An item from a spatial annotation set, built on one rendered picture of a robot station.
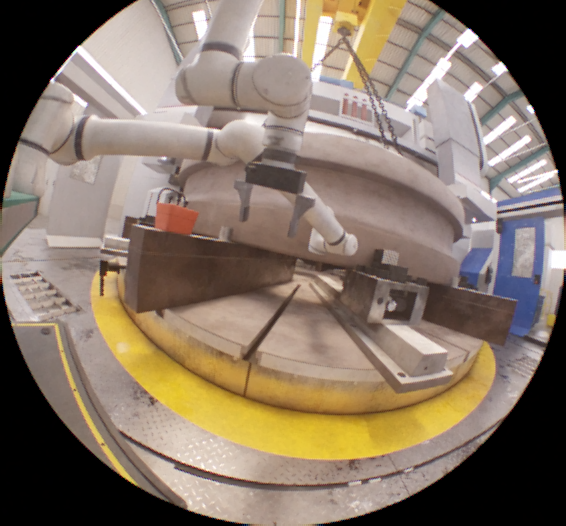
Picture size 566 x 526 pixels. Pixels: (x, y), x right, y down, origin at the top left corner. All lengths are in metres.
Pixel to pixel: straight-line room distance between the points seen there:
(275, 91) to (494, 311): 1.98
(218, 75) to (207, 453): 0.98
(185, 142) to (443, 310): 2.16
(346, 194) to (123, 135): 1.33
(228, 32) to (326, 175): 1.26
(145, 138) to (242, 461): 1.07
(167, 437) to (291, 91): 0.98
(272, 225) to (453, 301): 1.71
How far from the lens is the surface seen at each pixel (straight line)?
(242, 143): 0.58
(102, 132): 0.71
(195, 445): 0.84
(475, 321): 2.01
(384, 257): 1.21
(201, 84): 0.37
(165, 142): 0.67
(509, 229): 5.35
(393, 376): 0.82
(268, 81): 0.31
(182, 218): 0.99
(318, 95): 7.98
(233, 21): 0.44
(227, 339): 0.87
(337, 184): 1.48
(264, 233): 1.30
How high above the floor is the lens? 0.73
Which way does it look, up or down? 1 degrees up
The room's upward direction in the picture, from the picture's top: 12 degrees clockwise
